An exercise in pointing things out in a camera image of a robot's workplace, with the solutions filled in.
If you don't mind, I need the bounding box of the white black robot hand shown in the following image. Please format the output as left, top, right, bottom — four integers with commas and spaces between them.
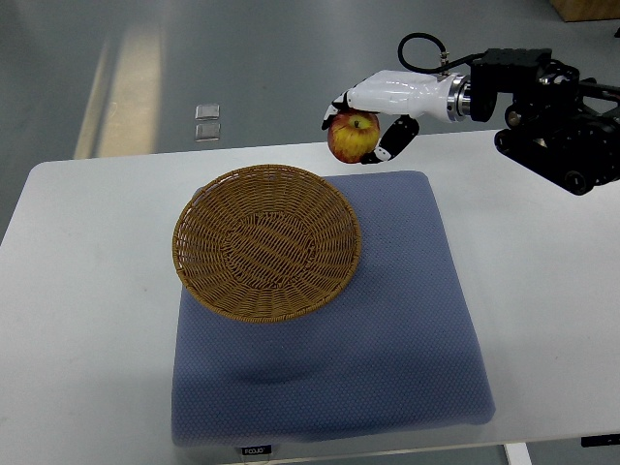
322, 70, 470, 165

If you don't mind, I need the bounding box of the red yellow apple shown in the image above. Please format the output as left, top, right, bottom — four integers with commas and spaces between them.
327, 109, 380, 164

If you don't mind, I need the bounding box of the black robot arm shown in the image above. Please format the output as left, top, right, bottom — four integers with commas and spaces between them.
469, 48, 619, 196

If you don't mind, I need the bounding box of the brown wicker basket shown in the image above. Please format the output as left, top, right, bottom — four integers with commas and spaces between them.
171, 165, 362, 324

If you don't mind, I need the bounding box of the wooden box corner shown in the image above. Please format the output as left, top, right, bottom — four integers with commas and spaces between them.
550, 0, 620, 22

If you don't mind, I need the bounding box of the upper metal floor plate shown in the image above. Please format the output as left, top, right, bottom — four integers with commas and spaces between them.
195, 104, 220, 121

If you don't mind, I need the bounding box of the metal floor plate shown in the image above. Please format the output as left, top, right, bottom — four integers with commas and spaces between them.
195, 122, 221, 141
195, 104, 220, 121

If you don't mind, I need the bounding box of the lower metal floor plate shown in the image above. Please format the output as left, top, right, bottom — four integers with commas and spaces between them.
195, 122, 221, 141

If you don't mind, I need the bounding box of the blue grey cloth mat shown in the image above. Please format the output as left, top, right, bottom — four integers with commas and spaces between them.
171, 170, 495, 447

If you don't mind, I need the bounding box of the white table leg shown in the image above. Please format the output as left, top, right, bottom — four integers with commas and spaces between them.
504, 443, 533, 465

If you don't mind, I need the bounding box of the black table control label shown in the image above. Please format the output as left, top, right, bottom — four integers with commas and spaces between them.
237, 445, 273, 457

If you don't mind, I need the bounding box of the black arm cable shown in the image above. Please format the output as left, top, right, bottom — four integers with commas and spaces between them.
397, 32, 485, 78

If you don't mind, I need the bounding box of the black table edge bracket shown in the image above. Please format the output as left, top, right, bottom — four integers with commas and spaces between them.
580, 433, 620, 448

